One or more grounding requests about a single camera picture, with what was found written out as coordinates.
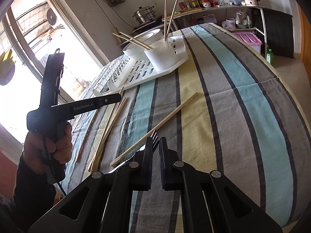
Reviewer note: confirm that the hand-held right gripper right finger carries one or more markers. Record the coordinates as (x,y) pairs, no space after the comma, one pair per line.
(166,170)

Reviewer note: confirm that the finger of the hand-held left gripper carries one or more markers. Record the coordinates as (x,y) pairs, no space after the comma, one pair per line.
(110,100)

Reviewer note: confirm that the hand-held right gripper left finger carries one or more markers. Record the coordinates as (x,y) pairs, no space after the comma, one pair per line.
(147,170)

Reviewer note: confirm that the bunch of wooden chopsticks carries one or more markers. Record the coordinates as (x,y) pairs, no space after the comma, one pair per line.
(108,133)

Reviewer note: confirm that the white cup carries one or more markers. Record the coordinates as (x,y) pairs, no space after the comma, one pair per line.
(160,58)

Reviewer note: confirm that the person's left forearm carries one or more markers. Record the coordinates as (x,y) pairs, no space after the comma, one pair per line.
(31,191)

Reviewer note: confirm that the person's left hand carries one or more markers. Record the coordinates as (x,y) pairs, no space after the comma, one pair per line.
(31,148)

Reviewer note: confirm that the sliding glass door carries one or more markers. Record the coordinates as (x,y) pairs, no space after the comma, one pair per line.
(29,53)

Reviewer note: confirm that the yellow black striped sign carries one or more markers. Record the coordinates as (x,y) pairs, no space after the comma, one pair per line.
(6,65)

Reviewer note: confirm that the striped tablecloth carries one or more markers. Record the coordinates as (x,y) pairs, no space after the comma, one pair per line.
(218,126)

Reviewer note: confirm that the white plastic dish rack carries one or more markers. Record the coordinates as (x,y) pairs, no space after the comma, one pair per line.
(181,58)

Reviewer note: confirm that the black cooktop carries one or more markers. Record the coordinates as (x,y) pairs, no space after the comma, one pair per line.
(148,25)

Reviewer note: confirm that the stainless steel steamer pot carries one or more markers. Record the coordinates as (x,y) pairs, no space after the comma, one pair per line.
(144,15)

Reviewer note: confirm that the outdoor air conditioner unit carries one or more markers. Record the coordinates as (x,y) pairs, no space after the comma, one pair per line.
(52,17)

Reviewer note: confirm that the wooden cutting board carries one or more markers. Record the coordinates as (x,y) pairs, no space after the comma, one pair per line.
(192,9)

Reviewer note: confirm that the small clear bottle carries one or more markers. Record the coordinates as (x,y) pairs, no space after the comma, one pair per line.
(185,3)

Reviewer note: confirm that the white plastic jug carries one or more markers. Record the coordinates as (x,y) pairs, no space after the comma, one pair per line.
(209,20)

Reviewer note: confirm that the red lid jar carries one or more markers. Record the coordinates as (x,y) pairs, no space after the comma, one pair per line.
(206,3)

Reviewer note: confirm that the metal kitchen shelf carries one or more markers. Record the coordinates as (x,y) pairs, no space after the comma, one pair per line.
(218,6)

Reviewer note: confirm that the white mug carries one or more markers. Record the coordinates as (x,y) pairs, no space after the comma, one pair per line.
(230,23)

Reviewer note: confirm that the small red jar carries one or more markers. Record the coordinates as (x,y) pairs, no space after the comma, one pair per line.
(214,2)

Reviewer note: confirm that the pink lid storage box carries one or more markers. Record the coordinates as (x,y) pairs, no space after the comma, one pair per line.
(247,38)

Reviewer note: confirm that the green plastic bowl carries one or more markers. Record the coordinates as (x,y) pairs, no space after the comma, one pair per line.
(243,26)

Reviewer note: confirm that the green plastic bottle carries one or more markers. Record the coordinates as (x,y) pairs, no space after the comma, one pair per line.
(270,57)

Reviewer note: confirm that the white plastic bag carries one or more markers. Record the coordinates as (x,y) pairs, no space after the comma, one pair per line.
(241,17)

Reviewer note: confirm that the black board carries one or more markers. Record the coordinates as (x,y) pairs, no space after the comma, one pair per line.
(277,34)

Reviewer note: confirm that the wooden door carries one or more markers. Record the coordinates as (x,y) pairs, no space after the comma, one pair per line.
(306,41)

